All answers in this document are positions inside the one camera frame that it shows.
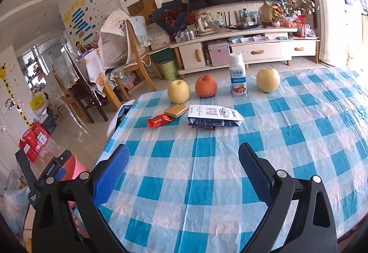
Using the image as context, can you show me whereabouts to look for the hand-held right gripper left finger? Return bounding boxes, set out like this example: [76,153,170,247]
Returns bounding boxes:
[31,144,130,253]

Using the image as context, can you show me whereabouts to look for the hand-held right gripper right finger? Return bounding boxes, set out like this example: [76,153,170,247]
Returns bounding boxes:
[238,142,337,253]

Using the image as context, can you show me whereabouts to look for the pink plastic bucket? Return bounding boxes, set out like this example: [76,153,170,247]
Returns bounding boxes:
[60,154,90,210]

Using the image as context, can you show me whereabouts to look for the red gift box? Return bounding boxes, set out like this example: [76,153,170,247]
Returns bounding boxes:
[19,141,38,163]

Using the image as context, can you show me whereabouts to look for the red gift bags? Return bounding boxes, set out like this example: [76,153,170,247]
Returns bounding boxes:
[23,122,51,153]

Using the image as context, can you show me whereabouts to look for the blue cardboard box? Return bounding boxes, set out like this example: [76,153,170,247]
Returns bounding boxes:
[43,115,59,134]

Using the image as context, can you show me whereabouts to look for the blue white checkered tablecloth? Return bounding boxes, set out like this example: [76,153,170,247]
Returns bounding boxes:
[73,66,368,253]

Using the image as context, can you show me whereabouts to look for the white and dark bag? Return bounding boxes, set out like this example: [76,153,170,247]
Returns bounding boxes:
[108,100,135,138]

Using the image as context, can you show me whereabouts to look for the yellow bag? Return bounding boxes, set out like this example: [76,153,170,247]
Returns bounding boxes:
[29,93,45,111]

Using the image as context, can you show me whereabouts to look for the flattened white carton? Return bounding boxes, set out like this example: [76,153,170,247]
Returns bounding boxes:
[187,105,245,128]

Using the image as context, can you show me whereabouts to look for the small red snack packet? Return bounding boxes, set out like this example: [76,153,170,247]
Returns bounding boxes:
[145,114,174,128]

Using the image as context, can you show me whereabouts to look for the dark wooden chair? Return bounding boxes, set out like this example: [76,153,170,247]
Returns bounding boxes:
[53,50,108,124]

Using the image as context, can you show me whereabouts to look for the wooden dining table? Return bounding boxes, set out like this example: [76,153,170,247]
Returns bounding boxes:
[75,49,123,110]

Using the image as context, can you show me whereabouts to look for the gold biscuit packet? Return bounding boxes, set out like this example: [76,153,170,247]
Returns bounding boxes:
[164,104,189,119]

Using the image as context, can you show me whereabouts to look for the yellow pear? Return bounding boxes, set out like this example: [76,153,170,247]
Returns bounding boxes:
[256,68,281,93]
[167,79,190,104]

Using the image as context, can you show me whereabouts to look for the white yogurt bottle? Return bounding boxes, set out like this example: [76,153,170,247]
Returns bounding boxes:
[229,53,248,97]

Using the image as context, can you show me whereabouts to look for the red apple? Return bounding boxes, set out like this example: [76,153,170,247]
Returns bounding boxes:
[195,75,218,99]

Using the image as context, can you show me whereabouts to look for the white lace chair cover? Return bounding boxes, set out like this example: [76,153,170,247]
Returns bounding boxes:
[53,50,79,89]

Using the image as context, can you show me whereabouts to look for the white orange print tablecloth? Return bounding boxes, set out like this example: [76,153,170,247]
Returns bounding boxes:
[85,49,107,95]

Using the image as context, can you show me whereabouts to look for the light wooden chair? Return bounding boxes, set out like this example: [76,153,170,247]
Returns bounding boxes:
[99,15,157,92]

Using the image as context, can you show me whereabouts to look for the green waste bin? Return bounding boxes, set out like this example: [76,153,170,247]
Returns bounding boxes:
[158,59,179,81]

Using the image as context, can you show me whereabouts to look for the pink storage box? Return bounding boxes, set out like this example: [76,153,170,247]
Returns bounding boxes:
[207,39,231,66]

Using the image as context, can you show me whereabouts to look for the white television cabinet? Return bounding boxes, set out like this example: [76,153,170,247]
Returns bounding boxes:
[170,27,321,79]

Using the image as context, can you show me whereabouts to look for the stack of booklets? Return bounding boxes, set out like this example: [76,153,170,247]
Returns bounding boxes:
[228,35,269,43]

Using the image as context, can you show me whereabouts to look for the white scalloped cloth cover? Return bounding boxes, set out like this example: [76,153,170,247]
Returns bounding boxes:
[99,9,130,69]

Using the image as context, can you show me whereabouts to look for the white cardboard box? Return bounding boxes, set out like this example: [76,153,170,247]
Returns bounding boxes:
[147,23,171,50]

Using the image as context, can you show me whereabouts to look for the black tray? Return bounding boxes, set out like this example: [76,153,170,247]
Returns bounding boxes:
[226,23,258,30]

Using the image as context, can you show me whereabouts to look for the light blue knitted cloth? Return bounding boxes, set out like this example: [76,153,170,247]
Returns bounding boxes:
[126,15,151,47]

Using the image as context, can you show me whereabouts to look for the red gift bag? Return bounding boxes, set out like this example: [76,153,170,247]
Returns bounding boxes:
[293,15,308,38]

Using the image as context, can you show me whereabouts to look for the pack of drink cans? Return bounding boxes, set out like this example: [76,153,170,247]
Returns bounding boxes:
[175,29,196,42]

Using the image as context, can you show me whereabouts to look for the glass electric kettle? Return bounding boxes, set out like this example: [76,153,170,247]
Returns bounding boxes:
[197,13,217,35]

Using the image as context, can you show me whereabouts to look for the gold ornament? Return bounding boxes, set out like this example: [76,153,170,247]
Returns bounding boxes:
[257,2,288,27]

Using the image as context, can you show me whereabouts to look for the dark blue flower bouquet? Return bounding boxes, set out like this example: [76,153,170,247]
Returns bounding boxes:
[151,0,192,35]

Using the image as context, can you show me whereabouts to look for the pink artificial flowers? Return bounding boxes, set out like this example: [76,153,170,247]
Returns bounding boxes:
[277,0,319,16]

